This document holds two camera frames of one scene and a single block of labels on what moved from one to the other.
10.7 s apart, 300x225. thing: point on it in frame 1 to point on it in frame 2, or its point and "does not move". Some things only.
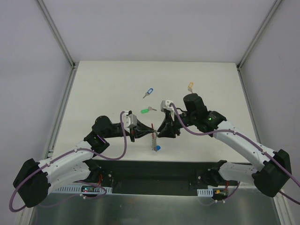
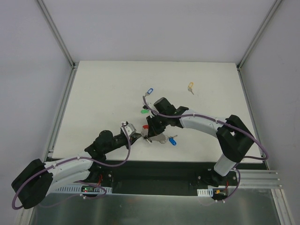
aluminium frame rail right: (282, 208) does not move
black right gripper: (171, 125) to (153, 126)
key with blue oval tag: (158, 148) to (172, 140)
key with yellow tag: (190, 86) does not move
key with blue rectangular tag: (148, 92) does not move
